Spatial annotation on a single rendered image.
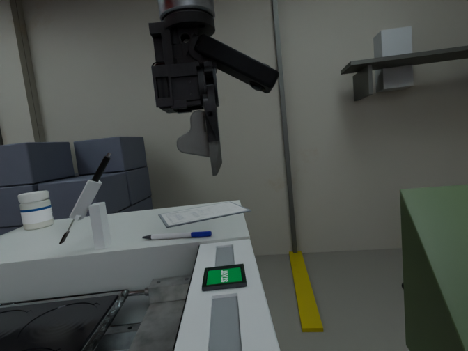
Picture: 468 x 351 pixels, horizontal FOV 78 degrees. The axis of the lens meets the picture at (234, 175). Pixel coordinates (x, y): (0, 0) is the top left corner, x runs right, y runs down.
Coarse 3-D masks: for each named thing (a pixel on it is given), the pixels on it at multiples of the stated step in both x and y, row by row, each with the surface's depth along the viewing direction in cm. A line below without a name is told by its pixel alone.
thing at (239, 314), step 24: (240, 240) 53; (216, 264) 45; (192, 288) 37; (240, 288) 36; (192, 312) 32; (216, 312) 32; (240, 312) 31; (264, 312) 30; (192, 336) 28; (216, 336) 28; (240, 336) 27; (264, 336) 26
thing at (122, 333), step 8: (112, 328) 49; (120, 328) 49; (128, 328) 48; (136, 328) 48; (104, 336) 47; (112, 336) 47; (120, 336) 48; (128, 336) 48; (104, 344) 48; (112, 344) 48; (120, 344) 48; (128, 344) 48
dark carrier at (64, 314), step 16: (32, 304) 50; (48, 304) 49; (64, 304) 48; (80, 304) 48; (96, 304) 47; (112, 304) 47; (0, 320) 46; (16, 320) 45; (32, 320) 45; (48, 320) 44; (64, 320) 44; (80, 320) 43; (96, 320) 43; (0, 336) 41; (16, 336) 41; (32, 336) 41; (48, 336) 40; (64, 336) 40; (80, 336) 39
